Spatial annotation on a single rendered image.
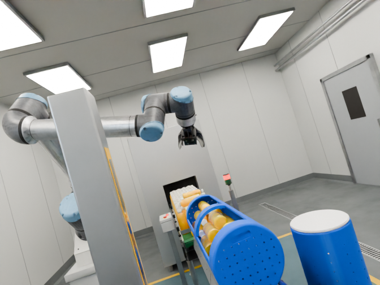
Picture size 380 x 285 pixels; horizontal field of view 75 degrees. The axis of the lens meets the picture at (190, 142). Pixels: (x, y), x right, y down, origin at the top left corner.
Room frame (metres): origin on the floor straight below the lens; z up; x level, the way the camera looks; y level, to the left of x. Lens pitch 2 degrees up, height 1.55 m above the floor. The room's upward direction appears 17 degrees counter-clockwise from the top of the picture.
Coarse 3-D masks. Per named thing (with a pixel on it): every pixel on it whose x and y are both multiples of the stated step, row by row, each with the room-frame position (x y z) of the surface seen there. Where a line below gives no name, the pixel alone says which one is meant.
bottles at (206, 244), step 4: (208, 216) 1.70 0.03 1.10; (208, 220) 1.63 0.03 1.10; (192, 224) 1.73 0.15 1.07; (200, 228) 1.58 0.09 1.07; (200, 232) 1.55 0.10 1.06; (200, 236) 1.55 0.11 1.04; (204, 236) 1.39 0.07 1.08; (204, 240) 1.34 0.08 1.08; (208, 240) 1.31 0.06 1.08; (204, 244) 1.31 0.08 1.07; (208, 244) 1.27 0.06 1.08; (204, 248) 1.28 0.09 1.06; (208, 248) 1.27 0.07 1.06; (208, 252) 1.26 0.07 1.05
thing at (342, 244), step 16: (352, 224) 1.21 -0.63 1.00; (304, 240) 1.21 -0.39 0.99; (320, 240) 1.16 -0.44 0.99; (336, 240) 1.14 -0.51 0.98; (352, 240) 1.16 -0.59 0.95; (304, 256) 1.24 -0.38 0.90; (320, 256) 1.17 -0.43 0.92; (336, 256) 1.15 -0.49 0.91; (352, 256) 1.15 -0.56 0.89; (304, 272) 1.30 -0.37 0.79; (320, 272) 1.19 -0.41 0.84; (336, 272) 1.15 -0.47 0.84; (352, 272) 1.14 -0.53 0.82
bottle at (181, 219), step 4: (180, 212) 2.14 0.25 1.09; (180, 216) 2.13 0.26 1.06; (184, 216) 2.14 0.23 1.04; (180, 220) 2.12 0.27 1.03; (184, 220) 2.13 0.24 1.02; (180, 224) 2.13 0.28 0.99; (184, 224) 2.12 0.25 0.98; (180, 228) 2.14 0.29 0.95; (184, 228) 2.12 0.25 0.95; (188, 232) 2.13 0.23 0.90
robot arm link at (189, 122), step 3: (195, 114) 1.12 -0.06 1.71; (192, 117) 1.09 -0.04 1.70; (195, 117) 1.12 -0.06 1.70; (177, 120) 1.12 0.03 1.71; (180, 120) 1.09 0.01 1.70; (183, 120) 1.09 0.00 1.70; (186, 120) 1.09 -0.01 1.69; (189, 120) 1.09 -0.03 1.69; (192, 120) 1.10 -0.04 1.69; (195, 120) 1.13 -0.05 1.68; (180, 123) 1.11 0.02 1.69; (183, 123) 1.10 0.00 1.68; (186, 123) 1.10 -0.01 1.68; (189, 123) 1.10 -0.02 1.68; (192, 123) 1.11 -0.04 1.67; (183, 126) 1.12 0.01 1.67; (186, 126) 1.11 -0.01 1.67
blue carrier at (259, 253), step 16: (192, 208) 1.80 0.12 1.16; (208, 208) 1.37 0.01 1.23; (224, 208) 1.36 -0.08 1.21; (240, 224) 0.96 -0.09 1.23; (256, 224) 0.96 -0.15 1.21; (224, 240) 0.94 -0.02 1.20; (240, 240) 0.95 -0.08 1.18; (256, 240) 0.96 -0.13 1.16; (272, 240) 0.97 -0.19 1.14; (208, 256) 1.05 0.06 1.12; (224, 256) 0.94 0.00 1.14; (240, 256) 0.95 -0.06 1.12; (256, 256) 0.96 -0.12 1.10; (272, 256) 0.96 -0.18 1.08; (224, 272) 0.94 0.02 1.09; (240, 272) 0.94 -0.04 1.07; (256, 272) 0.95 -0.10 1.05; (272, 272) 0.96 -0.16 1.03
